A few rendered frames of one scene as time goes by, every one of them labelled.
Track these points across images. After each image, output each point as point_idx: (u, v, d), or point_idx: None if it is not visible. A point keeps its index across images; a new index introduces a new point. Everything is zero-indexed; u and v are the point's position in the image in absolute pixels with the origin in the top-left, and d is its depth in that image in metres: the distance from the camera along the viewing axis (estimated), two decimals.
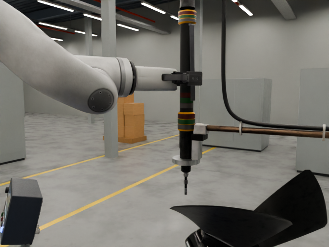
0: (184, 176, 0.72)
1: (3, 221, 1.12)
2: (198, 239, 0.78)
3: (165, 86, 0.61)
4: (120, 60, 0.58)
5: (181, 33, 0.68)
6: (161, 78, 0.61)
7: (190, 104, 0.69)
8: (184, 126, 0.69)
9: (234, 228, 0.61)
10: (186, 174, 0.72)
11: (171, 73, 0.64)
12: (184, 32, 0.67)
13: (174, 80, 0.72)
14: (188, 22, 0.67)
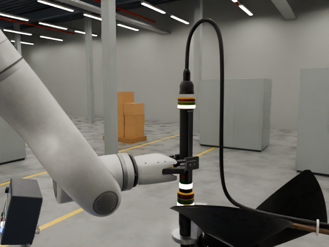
0: None
1: (3, 221, 1.12)
2: (198, 239, 0.78)
3: (166, 179, 0.64)
4: (122, 159, 0.61)
5: (180, 117, 0.70)
6: (163, 172, 0.64)
7: (189, 185, 0.71)
8: None
9: (234, 228, 0.61)
10: None
11: None
12: (184, 117, 0.69)
13: None
14: (187, 109, 0.69)
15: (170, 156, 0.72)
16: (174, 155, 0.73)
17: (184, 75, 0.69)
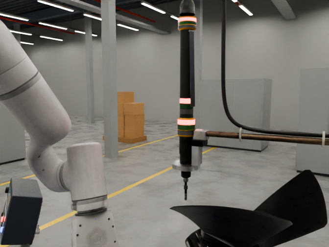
0: (184, 181, 0.72)
1: (3, 221, 1.12)
2: (198, 239, 0.78)
3: (116, 234, 0.68)
4: None
5: (181, 38, 0.68)
6: None
7: (190, 110, 0.69)
8: (184, 132, 0.69)
9: (234, 228, 0.61)
10: (186, 180, 0.72)
11: None
12: (184, 38, 0.67)
13: None
14: (188, 29, 0.67)
15: None
16: None
17: None
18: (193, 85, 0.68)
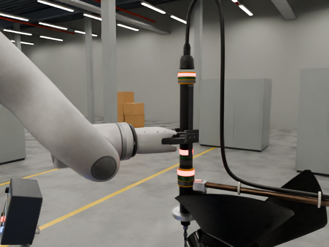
0: (183, 229, 0.74)
1: (3, 221, 1.12)
2: None
3: (165, 149, 0.63)
4: (121, 127, 0.60)
5: (180, 92, 0.69)
6: (163, 142, 0.63)
7: (190, 161, 0.71)
8: (184, 183, 0.71)
9: None
10: (185, 228, 0.74)
11: None
12: (184, 92, 0.69)
13: None
14: (188, 84, 0.68)
15: (170, 129, 0.71)
16: (173, 129, 0.72)
17: (184, 50, 0.68)
18: None
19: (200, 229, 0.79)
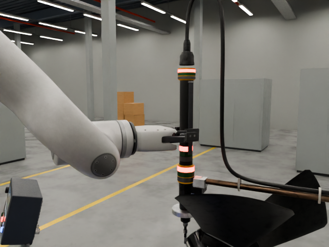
0: (183, 226, 0.74)
1: (3, 221, 1.12)
2: None
3: (165, 147, 0.63)
4: (121, 124, 0.60)
5: (180, 89, 0.69)
6: (163, 140, 0.63)
7: (190, 158, 0.71)
8: (184, 179, 0.70)
9: None
10: (185, 224, 0.73)
11: None
12: (184, 88, 0.68)
13: None
14: (188, 80, 0.68)
15: (170, 128, 0.71)
16: (174, 128, 0.72)
17: (184, 45, 0.68)
18: None
19: (200, 229, 0.79)
